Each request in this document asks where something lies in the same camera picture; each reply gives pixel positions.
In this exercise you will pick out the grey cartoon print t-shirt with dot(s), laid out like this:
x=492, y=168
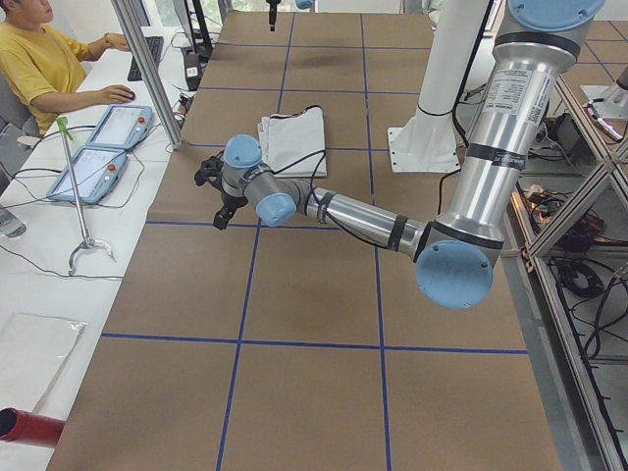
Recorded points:
x=293, y=146

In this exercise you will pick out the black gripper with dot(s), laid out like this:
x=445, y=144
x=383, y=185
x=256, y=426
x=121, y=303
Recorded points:
x=271, y=11
x=229, y=200

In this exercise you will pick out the upper blue teach pendant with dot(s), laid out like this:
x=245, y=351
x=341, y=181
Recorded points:
x=122, y=126

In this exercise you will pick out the dark red tube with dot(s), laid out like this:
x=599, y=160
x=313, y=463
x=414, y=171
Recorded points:
x=27, y=428

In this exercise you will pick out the clear plastic bag with paper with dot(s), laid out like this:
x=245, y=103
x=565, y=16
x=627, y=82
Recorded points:
x=34, y=352

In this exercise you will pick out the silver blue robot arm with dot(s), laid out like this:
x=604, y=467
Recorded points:
x=306, y=5
x=455, y=253

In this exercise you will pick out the lower blue teach pendant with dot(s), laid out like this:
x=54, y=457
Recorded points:
x=97, y=170

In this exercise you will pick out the blue teach pendant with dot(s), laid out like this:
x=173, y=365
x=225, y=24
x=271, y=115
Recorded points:
x=122, y=126
x=97, y=170

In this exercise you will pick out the aluminium frame post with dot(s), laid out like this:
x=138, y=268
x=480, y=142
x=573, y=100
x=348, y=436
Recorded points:
x=129, y=23

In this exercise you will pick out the metal reacher grabber tool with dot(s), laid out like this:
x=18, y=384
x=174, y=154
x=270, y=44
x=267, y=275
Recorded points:
x=88, y=242

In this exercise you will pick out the person in yellow shirt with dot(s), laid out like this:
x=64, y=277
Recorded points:
x=42, y=66

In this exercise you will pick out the aluminium frame rack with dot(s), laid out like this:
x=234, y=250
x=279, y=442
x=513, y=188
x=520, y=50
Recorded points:
x=569, y=211

